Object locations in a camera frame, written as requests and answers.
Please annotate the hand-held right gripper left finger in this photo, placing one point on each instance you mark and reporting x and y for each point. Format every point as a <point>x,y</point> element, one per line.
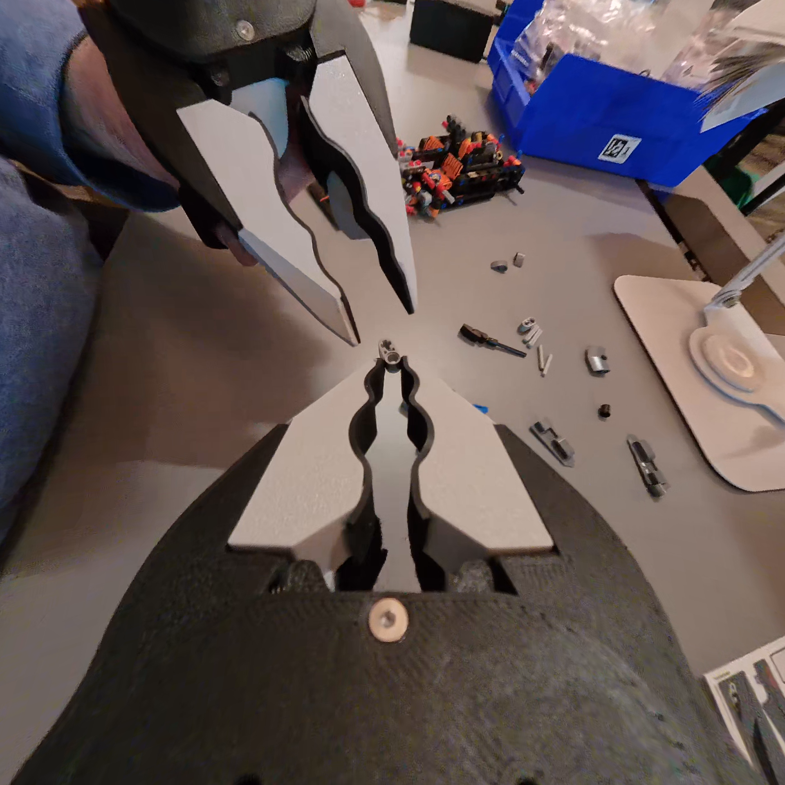
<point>300,490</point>

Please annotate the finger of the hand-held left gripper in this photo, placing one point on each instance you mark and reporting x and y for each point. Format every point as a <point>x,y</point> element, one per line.
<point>245,196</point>
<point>368,153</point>

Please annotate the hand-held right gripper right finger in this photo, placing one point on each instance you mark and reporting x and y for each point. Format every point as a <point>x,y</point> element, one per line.
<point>484,490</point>

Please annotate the multicoloured lego car chassis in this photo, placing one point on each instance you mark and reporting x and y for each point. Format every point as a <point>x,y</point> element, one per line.
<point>466,165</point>

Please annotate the light grey two-hole lego beam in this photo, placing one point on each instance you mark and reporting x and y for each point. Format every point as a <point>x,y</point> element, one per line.
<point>390,355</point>

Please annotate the person's left forearm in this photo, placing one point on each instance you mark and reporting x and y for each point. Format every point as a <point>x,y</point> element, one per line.
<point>37,73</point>

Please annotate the grey lego panel with connector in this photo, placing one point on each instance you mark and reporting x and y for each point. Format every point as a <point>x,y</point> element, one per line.
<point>552,443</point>

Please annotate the small black lego bush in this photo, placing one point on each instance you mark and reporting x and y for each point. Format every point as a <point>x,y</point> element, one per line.
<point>605,412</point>

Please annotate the long black lego shaft piece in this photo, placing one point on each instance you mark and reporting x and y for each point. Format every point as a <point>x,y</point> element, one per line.
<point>475,334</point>

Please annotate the long grey lego panel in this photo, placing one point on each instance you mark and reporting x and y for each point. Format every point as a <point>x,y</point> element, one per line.
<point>647,466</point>

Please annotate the light grey lego axle connector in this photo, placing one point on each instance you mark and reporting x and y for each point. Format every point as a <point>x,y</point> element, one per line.
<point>527,324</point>

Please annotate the lego sticker sheet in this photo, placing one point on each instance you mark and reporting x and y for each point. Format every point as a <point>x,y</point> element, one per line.
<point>745,699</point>

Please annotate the lego instruction booklet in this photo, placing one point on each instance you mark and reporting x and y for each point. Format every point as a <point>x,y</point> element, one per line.
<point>745,86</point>

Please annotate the person's left hand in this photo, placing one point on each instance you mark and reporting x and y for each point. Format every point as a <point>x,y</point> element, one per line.
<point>116,122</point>

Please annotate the black box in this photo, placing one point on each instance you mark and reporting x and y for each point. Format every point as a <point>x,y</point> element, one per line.
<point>451,30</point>

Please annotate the blue plastic storage bin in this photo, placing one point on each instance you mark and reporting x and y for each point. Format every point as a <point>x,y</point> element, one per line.
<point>570,116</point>

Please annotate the silver monitor stand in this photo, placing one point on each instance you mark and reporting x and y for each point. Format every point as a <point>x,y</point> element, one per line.
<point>662,343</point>

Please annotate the clear plastic parts bags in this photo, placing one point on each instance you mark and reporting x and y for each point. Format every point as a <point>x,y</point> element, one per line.
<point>582,30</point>

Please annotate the person's blue-grey clothing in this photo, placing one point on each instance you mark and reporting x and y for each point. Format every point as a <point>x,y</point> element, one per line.
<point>37,337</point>

